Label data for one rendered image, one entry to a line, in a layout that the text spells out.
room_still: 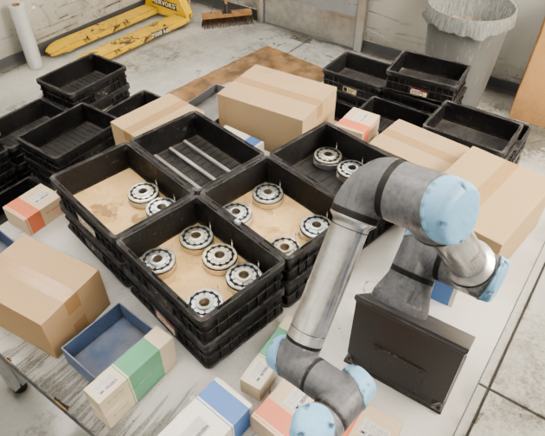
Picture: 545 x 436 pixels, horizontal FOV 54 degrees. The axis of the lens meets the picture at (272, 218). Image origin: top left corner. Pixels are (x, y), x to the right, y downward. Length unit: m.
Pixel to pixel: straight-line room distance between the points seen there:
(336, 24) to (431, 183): 3.88
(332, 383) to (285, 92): 1.45
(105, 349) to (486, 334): 1.10
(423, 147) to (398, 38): 2.58
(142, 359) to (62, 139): 1.66
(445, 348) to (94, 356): 0.94
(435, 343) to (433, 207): 0.47
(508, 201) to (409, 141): 0.46
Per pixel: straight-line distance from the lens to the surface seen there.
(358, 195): 0.98
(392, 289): 1.36
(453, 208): 0.92
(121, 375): 1.42
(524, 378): 2.54
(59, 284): 1.60
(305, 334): 1.05
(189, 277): 1.56
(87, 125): 2.94
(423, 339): 1.31
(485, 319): 1.73
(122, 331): 1.64
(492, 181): 1.89
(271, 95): 2.21
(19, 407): 2.47
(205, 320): 1.33
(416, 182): 0.94
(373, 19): 4.60
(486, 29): 3.67
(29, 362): 1.67
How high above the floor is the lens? 2.00
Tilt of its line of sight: 43 degrees down
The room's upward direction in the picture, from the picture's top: straight up
